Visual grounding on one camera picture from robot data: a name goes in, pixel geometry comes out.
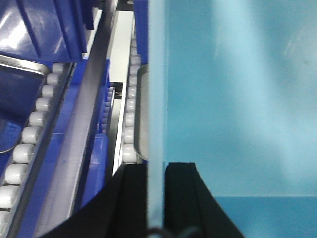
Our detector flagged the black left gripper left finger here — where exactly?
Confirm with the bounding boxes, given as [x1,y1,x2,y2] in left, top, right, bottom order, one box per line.
[43,164,147,238]

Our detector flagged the white roller track left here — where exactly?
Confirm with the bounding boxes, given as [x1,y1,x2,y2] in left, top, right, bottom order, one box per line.
[0,60,73,238]

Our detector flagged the grey metal divider rail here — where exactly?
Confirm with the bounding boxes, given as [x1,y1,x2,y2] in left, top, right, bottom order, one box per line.
[34,0,117,238]

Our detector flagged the white roller track centre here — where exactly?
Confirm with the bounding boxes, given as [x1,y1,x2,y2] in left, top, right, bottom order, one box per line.
[122,37,141,164]

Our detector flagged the white roller track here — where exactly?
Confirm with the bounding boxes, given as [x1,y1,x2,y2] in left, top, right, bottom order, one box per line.
[0,60,73,238]
[122,37,141,164]

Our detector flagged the light blue bin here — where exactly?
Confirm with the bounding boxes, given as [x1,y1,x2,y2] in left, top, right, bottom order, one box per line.
[147,0,317,238]

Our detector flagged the dark blue crate upper left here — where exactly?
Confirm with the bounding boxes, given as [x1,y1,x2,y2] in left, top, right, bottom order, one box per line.
[0,0,99,62]

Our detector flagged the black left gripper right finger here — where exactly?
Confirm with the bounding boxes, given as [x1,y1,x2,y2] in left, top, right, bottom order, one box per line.
[164,162,244,238]

